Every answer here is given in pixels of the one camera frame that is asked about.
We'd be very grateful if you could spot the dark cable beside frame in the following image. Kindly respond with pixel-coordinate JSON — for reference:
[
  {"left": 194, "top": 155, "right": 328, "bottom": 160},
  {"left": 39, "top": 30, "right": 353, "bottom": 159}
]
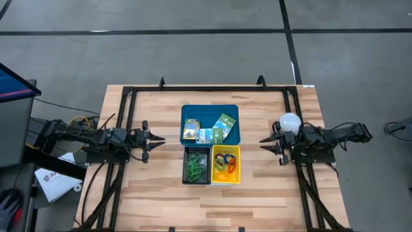
[{"left": 80, "top": 162, "right": 107, "bottom": 226}]

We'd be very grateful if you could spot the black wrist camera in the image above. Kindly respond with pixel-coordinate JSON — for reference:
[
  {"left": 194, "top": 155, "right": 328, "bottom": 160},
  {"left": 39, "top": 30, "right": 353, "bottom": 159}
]
[
  {"left": 283, "top": 130, "right": 295, "bottom": 146},
  {"left": 130, "top": 128, "right": 144, "bottom": 143}
]

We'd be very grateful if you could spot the blue plastic bin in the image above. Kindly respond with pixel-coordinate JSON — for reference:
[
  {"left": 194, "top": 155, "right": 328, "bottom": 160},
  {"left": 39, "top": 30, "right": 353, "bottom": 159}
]
[{"left": 180, "top": 104, "right": 241, "bottom": 148}]

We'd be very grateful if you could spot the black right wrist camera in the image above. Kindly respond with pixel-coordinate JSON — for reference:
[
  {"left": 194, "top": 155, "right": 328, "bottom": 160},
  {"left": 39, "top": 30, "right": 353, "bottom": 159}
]
[{"left": 283, "top": 130, "right": 295, "bottom": 146}]

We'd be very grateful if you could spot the blue screen monitor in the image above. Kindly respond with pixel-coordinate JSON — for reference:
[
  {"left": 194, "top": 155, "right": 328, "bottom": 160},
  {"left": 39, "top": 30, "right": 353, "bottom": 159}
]
[{"left": 0, "top": 61, "right": 42, "bottom": 104}]

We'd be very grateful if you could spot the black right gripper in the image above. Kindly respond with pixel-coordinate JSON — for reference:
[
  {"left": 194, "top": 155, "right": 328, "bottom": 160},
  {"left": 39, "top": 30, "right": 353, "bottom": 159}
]
[{"left": 259, "top": 121, "right": 302, "bottom": 166}]

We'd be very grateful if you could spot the black floor cable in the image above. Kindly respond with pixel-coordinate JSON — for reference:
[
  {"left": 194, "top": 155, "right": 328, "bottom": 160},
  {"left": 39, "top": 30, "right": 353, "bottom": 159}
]
[{"left": 33, "top": 96, "right": 101, "bottom": 115}]

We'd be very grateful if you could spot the white light bulb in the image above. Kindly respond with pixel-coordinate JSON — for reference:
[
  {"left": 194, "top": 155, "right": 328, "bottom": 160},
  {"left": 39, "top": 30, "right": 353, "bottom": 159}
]
[{"left": 279, "top": 112, "right": 303, "bottom": 135}]

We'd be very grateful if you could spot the yellow cable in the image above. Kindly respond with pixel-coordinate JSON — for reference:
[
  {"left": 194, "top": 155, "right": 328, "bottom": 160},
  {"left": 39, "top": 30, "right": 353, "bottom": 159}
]
[{"left": 66, "top": 115, "right": 93, "bottom": 152}]

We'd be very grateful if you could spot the black computer mouse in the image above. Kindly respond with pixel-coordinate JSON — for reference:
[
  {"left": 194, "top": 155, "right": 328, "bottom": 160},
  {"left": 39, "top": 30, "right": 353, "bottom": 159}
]
[{"left": 12, "top": 206, "right": 24, "bottom": 223}]

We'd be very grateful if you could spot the black crossbar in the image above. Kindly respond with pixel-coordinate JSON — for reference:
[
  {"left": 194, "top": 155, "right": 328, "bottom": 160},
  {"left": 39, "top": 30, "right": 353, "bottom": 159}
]
[{"left": 22, "top": 146, "right": 88, "bottom": 181}]

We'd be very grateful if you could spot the black slotted plastic basket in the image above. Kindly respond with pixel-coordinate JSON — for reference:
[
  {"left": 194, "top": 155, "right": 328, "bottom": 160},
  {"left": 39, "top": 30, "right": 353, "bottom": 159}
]
[{"left": 182, "top": 146, "right": 212, "bottom": 186}]

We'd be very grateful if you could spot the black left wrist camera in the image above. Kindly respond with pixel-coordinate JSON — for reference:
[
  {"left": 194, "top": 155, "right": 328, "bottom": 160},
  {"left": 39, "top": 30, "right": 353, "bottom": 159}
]
[{"left": 130, "top": 128, "right": 144, "bottom": 143}]

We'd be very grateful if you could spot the small white paper sheet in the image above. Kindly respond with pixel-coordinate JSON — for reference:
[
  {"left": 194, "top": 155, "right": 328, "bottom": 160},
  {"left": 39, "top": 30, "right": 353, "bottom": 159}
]
[{"left": 59, "top": 151, "right": 77, "bottom": 165}]

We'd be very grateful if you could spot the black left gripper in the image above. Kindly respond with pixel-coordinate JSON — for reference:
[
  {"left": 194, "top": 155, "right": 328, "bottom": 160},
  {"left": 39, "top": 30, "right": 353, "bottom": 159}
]
[{"left": 129, "top": 121, "right": 166, "bottom": 164}]

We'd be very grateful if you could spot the yellow green crayon box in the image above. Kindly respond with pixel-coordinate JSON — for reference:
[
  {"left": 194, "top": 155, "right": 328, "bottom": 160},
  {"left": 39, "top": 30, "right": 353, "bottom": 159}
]
[{"left": 182, "top": 118, "right": 201, "bottom": 140}]

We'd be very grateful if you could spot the yellow slotted plastic basket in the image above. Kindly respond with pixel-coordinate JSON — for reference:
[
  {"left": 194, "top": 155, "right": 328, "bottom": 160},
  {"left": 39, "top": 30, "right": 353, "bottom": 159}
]
[{"left": 211, "top": 144, "right": 241, "bottom": 184}]

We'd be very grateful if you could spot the person's hand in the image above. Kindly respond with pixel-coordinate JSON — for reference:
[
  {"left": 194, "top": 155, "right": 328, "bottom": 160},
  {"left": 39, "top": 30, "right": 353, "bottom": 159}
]
[{"left": 0, "top": 188, "right": 23, "bottom": 231}]

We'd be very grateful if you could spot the green blue card pack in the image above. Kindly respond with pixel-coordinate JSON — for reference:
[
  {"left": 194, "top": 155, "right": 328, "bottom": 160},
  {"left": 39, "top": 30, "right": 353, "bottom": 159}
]
[
  {"left": 195, "top": 128, "right": 223, "bottom": 144},
  {"left": 212, "top": 113, "right": 237, "bottom": 141}
]

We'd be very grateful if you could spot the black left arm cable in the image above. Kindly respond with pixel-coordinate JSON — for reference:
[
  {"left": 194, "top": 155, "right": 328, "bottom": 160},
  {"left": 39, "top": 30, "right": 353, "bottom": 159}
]
[{"left": 121, "top": 137, "right": 145, "bottom": 162}]

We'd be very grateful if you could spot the black aluminium table frame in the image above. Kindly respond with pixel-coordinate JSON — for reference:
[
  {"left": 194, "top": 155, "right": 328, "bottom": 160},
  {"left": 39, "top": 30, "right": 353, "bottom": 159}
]
[{"left": 72, "top": 84, "right": 355, "bottom": 232}]

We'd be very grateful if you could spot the large white paper sheet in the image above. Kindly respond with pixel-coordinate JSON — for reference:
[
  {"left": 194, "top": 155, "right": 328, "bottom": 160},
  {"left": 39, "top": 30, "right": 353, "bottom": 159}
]
[{"left": 34, "top": 167, "right": 83, "bottom": 203}]

